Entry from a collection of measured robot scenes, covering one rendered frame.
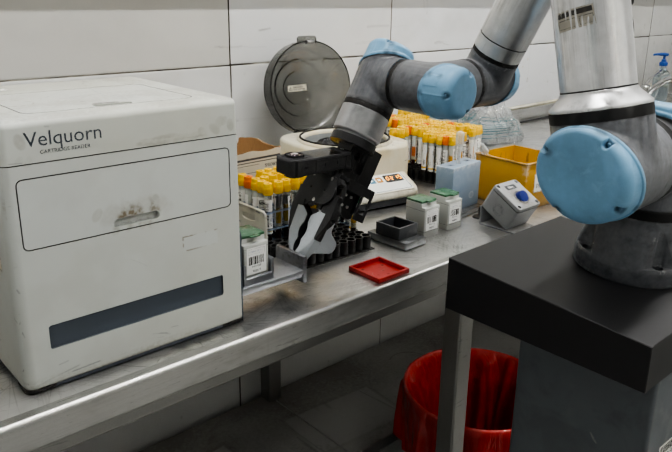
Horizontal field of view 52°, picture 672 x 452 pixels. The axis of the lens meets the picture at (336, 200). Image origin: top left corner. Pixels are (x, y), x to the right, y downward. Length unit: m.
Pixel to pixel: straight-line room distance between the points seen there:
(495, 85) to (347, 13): 0.82
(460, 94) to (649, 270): 0.33
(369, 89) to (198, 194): 0.32
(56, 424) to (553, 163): 0.61
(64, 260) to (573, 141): 0.57
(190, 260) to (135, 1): 0.75
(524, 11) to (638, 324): 0.45
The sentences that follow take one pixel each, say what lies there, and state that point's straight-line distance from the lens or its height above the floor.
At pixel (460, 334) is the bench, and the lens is 1.30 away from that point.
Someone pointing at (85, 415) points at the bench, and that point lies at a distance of 0.83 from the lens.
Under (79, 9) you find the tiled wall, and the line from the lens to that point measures 1.45.
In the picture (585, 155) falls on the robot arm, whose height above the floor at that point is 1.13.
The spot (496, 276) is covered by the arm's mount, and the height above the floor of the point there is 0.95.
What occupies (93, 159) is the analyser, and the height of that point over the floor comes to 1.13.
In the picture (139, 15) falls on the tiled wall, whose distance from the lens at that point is 1.50.
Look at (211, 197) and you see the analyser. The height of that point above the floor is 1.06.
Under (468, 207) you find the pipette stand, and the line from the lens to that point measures 1.42.
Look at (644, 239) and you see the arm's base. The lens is 0.97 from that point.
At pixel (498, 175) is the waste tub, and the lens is 1.47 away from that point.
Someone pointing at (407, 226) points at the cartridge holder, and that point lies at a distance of 1.20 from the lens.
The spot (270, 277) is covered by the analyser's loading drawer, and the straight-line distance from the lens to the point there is 0.97.
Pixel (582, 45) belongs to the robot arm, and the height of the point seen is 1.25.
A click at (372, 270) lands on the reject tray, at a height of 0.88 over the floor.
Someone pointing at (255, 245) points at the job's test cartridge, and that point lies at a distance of 0.94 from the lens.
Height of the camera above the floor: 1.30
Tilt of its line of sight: 17 degrees down
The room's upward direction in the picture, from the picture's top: 1 degrees clockwise
